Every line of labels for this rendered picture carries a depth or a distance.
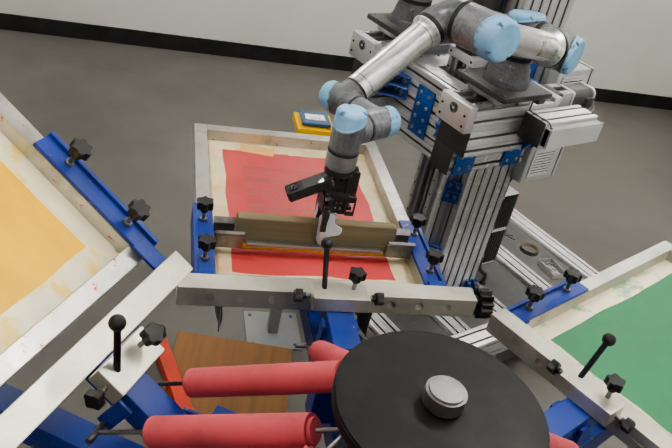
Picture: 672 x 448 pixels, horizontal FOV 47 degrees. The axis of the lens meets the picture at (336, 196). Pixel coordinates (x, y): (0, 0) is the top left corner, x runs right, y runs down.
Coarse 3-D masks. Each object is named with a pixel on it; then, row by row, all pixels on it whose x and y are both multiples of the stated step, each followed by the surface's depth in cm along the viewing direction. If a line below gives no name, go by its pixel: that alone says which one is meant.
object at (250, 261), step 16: (224, 160) 228; (240, 160) 230; (256, 160) 232; (272, 160) 234; (288, 160) 236; (240, 176) 222; (240, 192) 214; (240, 208) 207; (240, 256) 189; (256, 256) 190; (272, 256) 192; (288, 256) 193; (304, 256) 194; (240, 272) 184; (256, 272) 185; (272, 272) 186; (288, 272) 187; (304, 272) 189
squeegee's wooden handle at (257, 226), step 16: (240, 224) 186; (256, 224) 186; (272, 224) 187; (288, 224) 188; (304, 224) 189; (336, 224) 191; (352, 224) 192; (368, 224) 193; (384, 224) 195; (256, 240) 189; (272, 240) 190; (288, 240) 191; (304, 240) 191; (336, 240) 193; (352, 240) 194; (368, 240) 195; (384, 240) 196
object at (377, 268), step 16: (304, 160) 238; (320, 160) 240; (352, 208) 219; (368, 208) 221; (320, 256) 196; (336, 256) 197; (352, 256) 198; (368, 256) 200; (320, 272) 190; (336, 272) 191; (368, 272) 194; (384, 272) 195
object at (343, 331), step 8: (320, 312) 169; (328, 312) 164; (336, 312) 164; (344, 312) 165; (352, 312) 165; (328, 320) 162; (336, 320) 162; (344, 320) 162; (352, 320) 163; (328, 328) 161; (336, 328) 160; (344, 328) 160; (352, 328) 161; (328, 336) 160; (336, 336) 158; (344, 336) 158; (352, 336) 159; (336, 344) 156; (344, 344) 156; (352, 344) 157
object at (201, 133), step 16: (208, 128) 236; (224, 128) 238; (240, 128) 240; (272, 144) 241; (288, 144) 242; (304, 144) 243; (320, 144) 244; (368, 144) 248; (208, 160) 219; (368, 160) 243; (208, 176) 211; (384, 176) 231; (208, 192) 204; (384, 192) 224; (400, 208) 217; (416, 272) 193
